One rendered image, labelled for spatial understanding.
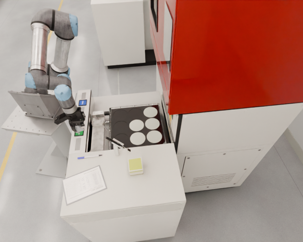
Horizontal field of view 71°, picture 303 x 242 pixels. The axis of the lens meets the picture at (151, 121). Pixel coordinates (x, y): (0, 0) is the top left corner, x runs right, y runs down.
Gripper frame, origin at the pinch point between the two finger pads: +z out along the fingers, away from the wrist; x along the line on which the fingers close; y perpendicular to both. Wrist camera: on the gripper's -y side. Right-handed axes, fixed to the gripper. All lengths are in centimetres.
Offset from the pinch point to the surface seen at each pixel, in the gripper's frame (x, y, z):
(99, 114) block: 18.3, 11.9, 6.9
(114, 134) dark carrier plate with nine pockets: 0.0, 21.8, 7.6
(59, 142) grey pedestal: 29, -32, 50
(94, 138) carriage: 0.4, 8.5, 9.7
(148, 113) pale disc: 15.4, 46.5, 7.7
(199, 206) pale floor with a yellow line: -27, 87, 98
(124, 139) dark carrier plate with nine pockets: -5.0, 28.6, 7.8
